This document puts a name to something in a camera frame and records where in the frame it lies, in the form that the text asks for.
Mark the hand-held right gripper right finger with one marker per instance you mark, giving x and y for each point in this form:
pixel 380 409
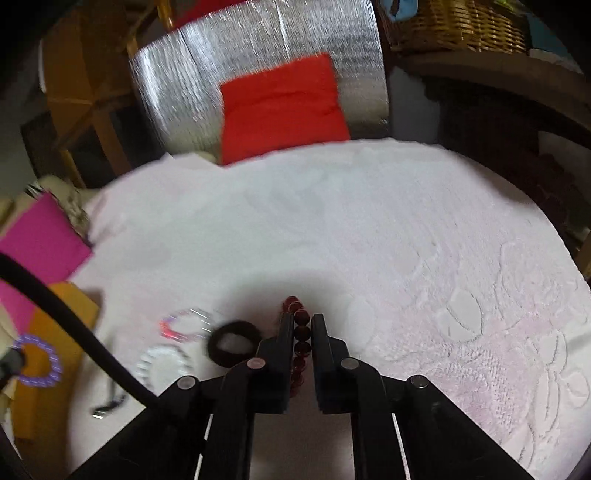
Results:
pixel 321 355

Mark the wicker basket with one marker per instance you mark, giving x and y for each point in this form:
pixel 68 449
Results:
pixel 461 27

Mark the orange cardboard box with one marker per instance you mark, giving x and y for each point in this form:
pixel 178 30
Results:
pixel 46 406

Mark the blue cloth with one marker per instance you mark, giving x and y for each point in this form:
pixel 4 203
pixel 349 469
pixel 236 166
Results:
pixel 401 9

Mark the dark wooden side table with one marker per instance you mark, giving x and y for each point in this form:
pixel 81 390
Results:
pixel 485 115

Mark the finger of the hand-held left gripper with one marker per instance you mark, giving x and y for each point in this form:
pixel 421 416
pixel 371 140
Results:
pixel 10 364

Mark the red cloth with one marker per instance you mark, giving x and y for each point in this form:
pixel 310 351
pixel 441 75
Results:
pixel 207 11

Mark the patterned cloth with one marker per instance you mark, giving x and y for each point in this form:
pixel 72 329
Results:
pixel 76 207

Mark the silver insulation sheet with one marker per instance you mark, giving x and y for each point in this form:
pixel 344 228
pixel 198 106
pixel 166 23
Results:
pixel 184 83

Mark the pink cushion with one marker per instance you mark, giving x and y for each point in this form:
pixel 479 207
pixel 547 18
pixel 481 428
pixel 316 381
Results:
pixel 41 244

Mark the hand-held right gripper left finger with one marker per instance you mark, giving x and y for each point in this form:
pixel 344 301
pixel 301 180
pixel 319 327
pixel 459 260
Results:
pixel 281 350

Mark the red cushion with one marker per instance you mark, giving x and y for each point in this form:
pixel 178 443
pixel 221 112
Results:
pixel 281 106

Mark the black hair clip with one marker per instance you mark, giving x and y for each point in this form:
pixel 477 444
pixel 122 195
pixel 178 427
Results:
pixel 111 406

